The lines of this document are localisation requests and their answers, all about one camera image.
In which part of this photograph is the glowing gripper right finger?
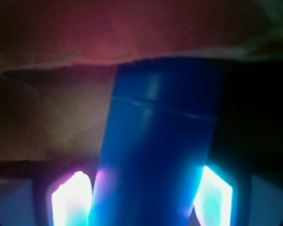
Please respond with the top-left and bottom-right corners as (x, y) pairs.
(191, 162), (253, 226)

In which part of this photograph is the brown paper bag tray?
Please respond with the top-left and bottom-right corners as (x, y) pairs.
(0, 0), (283, 161)

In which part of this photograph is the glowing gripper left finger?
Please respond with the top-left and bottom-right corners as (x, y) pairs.
(33, 162), (96, 226)

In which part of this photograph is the blue plastic bottle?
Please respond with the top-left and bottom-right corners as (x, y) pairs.
(89, 57), (224, 226)

